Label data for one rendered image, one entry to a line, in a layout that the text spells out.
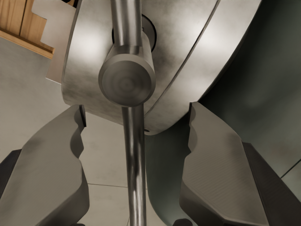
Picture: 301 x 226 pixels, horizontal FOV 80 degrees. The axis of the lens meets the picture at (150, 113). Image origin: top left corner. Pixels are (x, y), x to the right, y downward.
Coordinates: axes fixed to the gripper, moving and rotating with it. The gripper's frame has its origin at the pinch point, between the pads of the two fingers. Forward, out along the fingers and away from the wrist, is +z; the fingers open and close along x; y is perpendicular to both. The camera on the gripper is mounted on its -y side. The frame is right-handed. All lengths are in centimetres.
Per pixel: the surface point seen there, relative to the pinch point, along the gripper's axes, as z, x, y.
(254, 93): 4.5, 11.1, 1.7
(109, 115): 7.4, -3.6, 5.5
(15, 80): 120, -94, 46
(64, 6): 17.1, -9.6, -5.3
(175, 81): 4.2, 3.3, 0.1
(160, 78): 4.2, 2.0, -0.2
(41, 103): 119, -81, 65
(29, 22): 38.0, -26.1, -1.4
